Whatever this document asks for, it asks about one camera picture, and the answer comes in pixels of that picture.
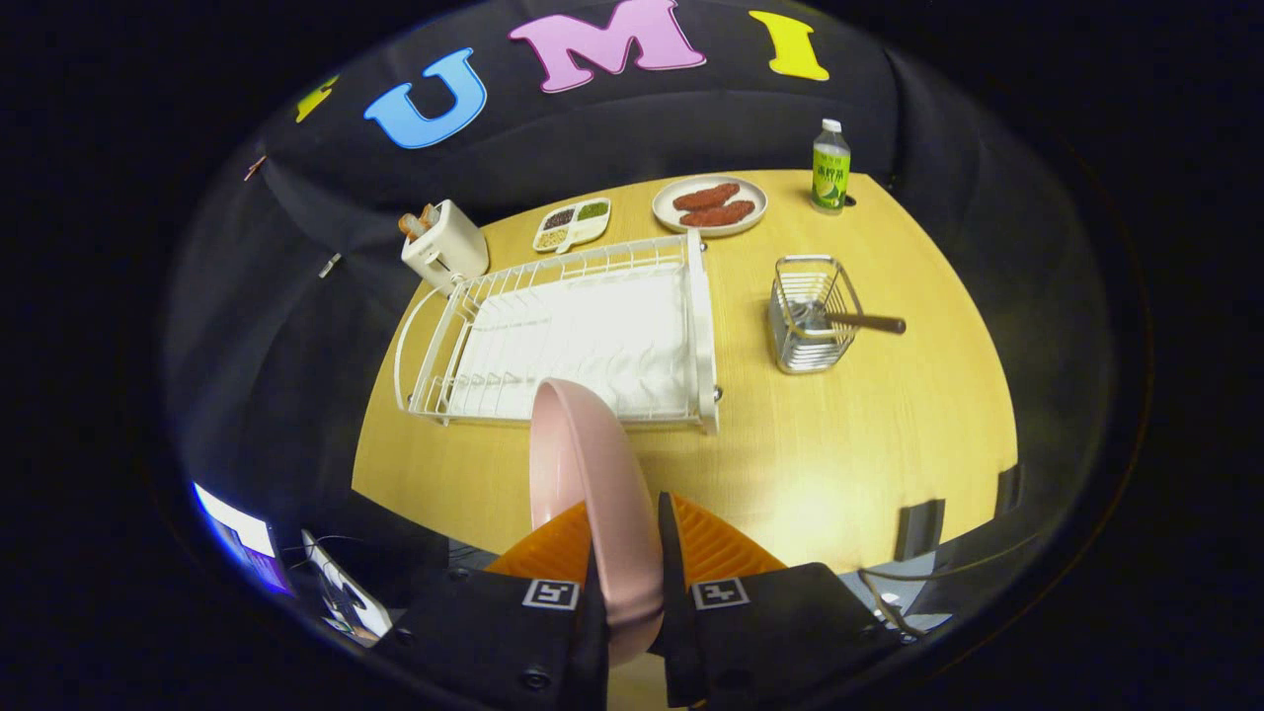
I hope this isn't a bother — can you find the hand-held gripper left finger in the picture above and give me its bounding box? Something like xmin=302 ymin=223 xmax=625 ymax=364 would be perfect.
xmin=370 ymin=499 xmax=615 ymax=711

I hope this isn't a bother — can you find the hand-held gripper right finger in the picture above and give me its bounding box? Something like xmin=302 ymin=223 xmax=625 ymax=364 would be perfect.
xmin=650 ymin=491 xmax=905 ymax=711

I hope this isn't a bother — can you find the pink plate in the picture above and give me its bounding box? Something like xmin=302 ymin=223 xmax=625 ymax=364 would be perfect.
xmin=528 ymin=377 xmax=666 ymax=669

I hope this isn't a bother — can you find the metal wire basket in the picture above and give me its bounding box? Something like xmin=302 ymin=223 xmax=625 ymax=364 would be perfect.
xmin=767 ymin=255 xmax=864 ymax=375

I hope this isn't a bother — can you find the white wire dish rack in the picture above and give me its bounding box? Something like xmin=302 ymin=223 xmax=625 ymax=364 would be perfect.
xmin=393 ymin=229 xmax=723 ymax=436

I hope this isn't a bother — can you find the brown handled spoon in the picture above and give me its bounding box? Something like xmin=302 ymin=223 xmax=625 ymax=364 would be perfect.
xmin=790 ymin=301 xmax=908 ymax=337

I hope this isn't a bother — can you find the white divided seed dish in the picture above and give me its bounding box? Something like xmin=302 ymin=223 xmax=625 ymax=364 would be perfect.
xmin=532 ymin=197 xmax=613 ymax=255

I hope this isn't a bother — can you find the beige round serving dish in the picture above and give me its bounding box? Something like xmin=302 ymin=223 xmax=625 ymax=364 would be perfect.
xmin=652 ymin=175 xmax=769 ymax=239

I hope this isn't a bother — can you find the white side desk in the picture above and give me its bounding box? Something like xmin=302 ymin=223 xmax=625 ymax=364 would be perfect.
xmin=300 ymin=529 xmax=394 ymax=643

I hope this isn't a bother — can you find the dark upright panel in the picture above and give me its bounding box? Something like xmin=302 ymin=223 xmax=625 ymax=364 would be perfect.
xmin=894 ymin=498 xmax=947 ymax=563

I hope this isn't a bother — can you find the computer monitor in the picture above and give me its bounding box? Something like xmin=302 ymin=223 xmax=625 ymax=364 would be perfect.
xmin=192 ymin=481 xmax=296 ymax=597

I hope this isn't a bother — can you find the white toaster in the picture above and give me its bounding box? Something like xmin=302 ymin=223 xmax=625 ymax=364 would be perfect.
xmin=400 ymin=199 xmax=491 ymax=294

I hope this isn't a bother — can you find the red meat patty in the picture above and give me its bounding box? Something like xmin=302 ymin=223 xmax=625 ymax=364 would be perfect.
xmin=672 ymin=182 xmax=742 ymax=212
xmin=678 ymin=199 xmax=757 ymax=229

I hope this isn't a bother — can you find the green drink bottle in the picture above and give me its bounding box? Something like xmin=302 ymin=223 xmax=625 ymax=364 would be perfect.
xmin=811 ymin=118 xmax=853 ymax=216

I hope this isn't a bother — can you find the black backdrop cloth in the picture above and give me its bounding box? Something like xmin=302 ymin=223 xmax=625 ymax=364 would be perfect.
xmin=163 ymin=0 xmax=1117 ymax=539

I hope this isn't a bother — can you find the grey floor cable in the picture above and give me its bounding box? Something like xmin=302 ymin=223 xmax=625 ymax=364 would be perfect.
xmin=855 ymin=561 xmax=954 ymax=635

